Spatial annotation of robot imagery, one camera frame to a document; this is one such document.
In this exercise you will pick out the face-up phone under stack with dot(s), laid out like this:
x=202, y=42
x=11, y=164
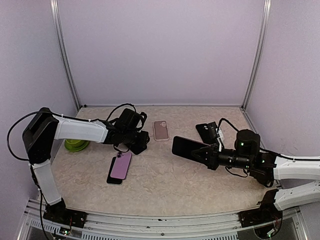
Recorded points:
x=111, y=180

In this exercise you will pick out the left aluminium frame post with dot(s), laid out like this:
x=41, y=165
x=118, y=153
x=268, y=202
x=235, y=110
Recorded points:
x=54, y=5

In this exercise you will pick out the purple phone on stack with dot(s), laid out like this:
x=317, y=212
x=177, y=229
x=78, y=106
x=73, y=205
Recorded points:
x=121, y=165

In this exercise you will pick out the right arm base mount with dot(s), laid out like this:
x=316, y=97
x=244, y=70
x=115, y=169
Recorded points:
x=266, y=212

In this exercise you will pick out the aluminium frame post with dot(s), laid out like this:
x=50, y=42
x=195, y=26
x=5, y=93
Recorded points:
x=258, y=54
x=54, y=5

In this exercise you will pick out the green bowl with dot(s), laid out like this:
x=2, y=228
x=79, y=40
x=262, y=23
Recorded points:
x=74, y=143

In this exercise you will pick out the purple phone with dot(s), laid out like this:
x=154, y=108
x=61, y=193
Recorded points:
x=182, y=147
x=121, y=165

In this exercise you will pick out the green plate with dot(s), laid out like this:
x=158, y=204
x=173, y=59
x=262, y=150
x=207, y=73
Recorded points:
x=80, y=148

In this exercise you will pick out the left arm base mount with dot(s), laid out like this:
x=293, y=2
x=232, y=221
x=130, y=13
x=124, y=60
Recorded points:
x=58, y=213

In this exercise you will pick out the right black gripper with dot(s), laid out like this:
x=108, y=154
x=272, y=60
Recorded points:
x=211, y=160

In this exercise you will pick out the black phone case right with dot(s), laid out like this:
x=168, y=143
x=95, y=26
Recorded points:
x=204, y=134

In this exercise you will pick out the front aluminium rail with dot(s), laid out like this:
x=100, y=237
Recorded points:
x=107, y=226

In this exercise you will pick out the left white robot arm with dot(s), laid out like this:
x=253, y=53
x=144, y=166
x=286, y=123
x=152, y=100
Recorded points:
x=47, y=126

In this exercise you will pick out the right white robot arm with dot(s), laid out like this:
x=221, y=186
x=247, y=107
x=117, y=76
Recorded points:
x=265, y=166

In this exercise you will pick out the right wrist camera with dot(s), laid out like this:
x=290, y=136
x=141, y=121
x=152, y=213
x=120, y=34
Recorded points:
x=214, y=135

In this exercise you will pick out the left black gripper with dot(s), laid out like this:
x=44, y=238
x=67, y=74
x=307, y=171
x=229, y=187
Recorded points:
x=143, y=142

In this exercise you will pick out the dark green mug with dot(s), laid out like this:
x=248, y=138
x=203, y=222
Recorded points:
x=269, y=183

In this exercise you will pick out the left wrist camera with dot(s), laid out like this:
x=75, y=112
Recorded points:
x=143, y=118

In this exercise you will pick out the right aluminium frame post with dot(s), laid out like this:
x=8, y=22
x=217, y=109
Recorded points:
x=258, y=54

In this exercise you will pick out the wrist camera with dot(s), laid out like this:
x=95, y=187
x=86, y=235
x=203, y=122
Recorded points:
x=143, y=118
x=214, y=135

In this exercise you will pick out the pink phone case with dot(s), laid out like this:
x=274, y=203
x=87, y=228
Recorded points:
x=160, y=131

